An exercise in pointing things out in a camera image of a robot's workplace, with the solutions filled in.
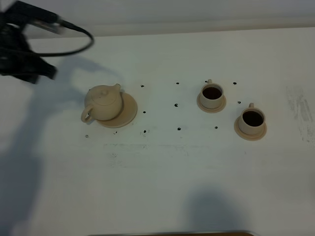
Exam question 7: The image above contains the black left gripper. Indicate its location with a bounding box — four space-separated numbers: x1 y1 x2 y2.
0 14 57 84

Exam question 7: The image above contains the beige teapot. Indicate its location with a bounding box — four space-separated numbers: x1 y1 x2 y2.
81 84 123 123

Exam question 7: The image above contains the beige teapot saucer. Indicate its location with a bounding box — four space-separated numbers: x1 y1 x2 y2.
97 92 138 128

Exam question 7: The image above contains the beige rear teacup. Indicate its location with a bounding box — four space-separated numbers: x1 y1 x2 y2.
201 79 224 100

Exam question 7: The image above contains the beige teacup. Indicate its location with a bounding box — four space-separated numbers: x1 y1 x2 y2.
201 79 224 100
238 103 265 135

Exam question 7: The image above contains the beige rear cup saucer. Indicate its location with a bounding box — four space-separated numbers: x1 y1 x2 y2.
197 93 226 113

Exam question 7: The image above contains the beige cup saucer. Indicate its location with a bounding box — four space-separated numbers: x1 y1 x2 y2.
197 93 226 113
234 117 267 141

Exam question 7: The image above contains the beige front teacup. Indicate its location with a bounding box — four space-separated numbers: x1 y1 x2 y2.
238 103 265 135

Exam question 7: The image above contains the beige front cup saucer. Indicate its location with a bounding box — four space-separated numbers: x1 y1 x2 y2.
234 117 267 141

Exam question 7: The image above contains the black braided camera cable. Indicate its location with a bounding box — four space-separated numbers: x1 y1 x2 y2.
0 21 95 59

